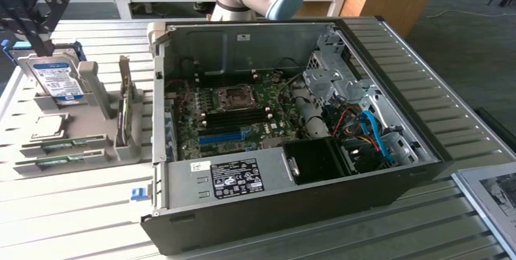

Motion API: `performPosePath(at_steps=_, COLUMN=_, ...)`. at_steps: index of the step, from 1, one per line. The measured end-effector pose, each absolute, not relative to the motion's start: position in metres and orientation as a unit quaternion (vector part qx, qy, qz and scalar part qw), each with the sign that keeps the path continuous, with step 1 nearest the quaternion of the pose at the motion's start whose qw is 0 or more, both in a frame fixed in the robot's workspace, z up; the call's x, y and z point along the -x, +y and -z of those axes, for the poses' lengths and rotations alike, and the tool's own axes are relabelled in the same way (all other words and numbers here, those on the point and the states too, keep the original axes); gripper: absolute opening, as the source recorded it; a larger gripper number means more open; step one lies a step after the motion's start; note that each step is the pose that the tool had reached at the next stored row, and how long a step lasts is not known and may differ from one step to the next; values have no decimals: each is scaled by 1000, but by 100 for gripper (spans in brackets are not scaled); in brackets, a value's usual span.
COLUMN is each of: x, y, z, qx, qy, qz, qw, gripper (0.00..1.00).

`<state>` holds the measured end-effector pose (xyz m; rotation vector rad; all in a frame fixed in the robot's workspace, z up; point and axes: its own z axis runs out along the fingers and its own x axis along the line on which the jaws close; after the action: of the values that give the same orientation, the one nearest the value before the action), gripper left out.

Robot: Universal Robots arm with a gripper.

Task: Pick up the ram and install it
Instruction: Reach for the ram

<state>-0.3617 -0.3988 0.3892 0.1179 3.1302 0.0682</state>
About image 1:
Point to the green RAM stick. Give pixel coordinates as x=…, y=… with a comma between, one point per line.
x=56, y=161
x=60, y=145

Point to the black RAM slot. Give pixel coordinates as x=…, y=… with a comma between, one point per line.
x=235, y=113
x=235, y=121
x=235, y=125
x=235, y=117

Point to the hard disk blue label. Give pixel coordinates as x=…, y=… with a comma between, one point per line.
x=56, y=78

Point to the silver CPU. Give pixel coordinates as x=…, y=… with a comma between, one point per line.
x=48, y=127

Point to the grey parts rack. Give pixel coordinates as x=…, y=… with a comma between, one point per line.
x=88, y=127

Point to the green motherboard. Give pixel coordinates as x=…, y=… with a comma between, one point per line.
x=189, y=121

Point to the CPU socket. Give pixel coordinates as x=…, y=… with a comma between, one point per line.
x=235, y=98

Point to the blue expansion slot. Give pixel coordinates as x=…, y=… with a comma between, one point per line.
x=219, y=138

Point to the blue plastic clip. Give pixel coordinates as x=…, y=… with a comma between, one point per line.
x=137, y=194

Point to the grey power supply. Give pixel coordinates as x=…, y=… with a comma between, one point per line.
x=185, y=187

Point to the silver disk bay cage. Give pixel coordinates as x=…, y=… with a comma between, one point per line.
x=323, y=78

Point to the black fan shroud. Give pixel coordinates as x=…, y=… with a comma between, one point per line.
x=309, y=160

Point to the black open PC case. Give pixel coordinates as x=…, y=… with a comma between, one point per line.
x=281, y=226

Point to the printed paper sheet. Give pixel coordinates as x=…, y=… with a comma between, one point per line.
x=496, y=193

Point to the blue disk bracket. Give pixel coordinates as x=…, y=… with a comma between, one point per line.
x=20, y=45

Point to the grey plastic duct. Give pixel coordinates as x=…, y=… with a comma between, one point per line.
x=312, y=115

